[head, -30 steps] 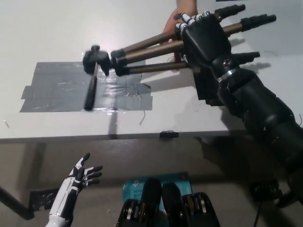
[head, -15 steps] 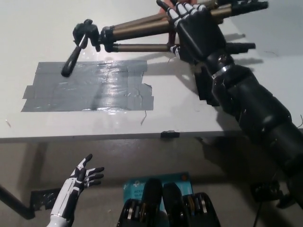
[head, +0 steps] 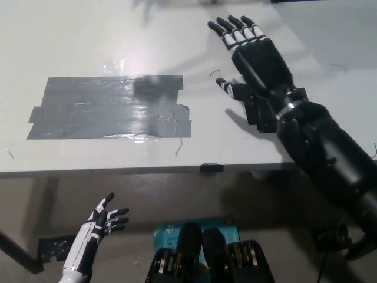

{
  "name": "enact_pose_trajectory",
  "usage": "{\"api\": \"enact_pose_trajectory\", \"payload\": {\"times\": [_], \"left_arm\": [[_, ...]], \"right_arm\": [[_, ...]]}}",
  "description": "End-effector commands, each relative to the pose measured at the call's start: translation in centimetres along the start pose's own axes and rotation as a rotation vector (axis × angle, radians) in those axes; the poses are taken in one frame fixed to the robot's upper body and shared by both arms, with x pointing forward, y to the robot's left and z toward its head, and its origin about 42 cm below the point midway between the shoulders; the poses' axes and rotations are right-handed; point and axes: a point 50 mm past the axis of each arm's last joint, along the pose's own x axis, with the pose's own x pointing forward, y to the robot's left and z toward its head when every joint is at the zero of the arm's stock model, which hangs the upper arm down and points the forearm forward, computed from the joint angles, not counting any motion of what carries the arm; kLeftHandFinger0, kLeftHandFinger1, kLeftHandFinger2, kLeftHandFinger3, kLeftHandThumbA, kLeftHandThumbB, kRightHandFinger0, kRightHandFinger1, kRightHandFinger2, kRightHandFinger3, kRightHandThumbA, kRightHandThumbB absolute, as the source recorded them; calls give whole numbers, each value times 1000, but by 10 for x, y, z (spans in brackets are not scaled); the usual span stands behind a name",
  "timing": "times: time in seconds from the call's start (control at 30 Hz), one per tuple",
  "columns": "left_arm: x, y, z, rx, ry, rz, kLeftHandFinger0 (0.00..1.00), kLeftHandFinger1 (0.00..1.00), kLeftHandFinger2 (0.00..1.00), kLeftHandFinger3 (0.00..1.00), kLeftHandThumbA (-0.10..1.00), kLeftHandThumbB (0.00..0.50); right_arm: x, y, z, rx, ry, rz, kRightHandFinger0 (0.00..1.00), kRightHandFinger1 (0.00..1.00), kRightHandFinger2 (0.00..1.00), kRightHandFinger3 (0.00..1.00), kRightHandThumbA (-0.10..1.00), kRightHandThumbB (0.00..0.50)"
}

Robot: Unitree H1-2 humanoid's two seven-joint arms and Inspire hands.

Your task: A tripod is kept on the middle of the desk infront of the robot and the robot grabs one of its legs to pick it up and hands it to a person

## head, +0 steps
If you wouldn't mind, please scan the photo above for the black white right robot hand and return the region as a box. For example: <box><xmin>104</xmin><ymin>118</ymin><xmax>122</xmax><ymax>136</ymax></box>
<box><xmin>207</xmin><ymin>14</ymin><xmax>305</xmax><ymax>118</ymax></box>

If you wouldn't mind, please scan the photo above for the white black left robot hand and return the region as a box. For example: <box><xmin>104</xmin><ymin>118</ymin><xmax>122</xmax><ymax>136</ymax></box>
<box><xmin>62</xmin><ymin>192</ymin><xmax>130</xmax><ymax>275</ymax></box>

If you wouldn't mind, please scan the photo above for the black floor tape patch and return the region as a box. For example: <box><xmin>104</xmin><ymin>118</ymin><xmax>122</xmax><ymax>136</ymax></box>
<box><xmin>312</xmin><ymin>224</ymin><xmax>354</xmax><ymax>253</ymax></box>
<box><xmin>37</xmin><ymin>234</ymin><xmax>78</xmax><ymax>263</ymax></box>

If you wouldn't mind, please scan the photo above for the dark flat object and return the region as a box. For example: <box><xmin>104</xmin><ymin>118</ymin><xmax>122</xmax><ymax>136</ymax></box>
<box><xmin>270</xmin><ymin>0</ymin><xmax>328</xmax><ymax>4</ymax></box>

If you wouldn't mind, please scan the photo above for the teal cardboard box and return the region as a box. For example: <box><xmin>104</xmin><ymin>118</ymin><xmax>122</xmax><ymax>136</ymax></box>
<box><xmin>152</xmin><ymin>216</ymin><xmax>241</xmax><ymax>265</ymax></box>

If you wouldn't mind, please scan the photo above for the black diagonal table leg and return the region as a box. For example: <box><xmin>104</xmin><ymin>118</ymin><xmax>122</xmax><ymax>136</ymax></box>
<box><xmin>0</xmin><ymin>228</ymin><xmax>45</xmax><ymax>274</ymax></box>

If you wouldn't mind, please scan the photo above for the clear shiny tape piece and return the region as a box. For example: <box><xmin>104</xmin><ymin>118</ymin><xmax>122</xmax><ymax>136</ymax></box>
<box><xmin>101</xmin><ymin>58</ymin><xmax>126</xmax><ymax>76</ymax></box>

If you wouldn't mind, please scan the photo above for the grey duct tape patch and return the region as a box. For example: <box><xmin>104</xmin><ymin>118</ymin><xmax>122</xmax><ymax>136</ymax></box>
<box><xmin>27</xmin><ymin>74</ymin><xmax>193</xmax><ymax>141</ymax></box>

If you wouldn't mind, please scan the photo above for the thin black cable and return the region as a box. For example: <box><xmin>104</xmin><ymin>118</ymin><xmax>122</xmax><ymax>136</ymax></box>
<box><xmin>315</xmin><ymin>250</ymin><xmax>330</xmax><ymax>283</ymax></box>

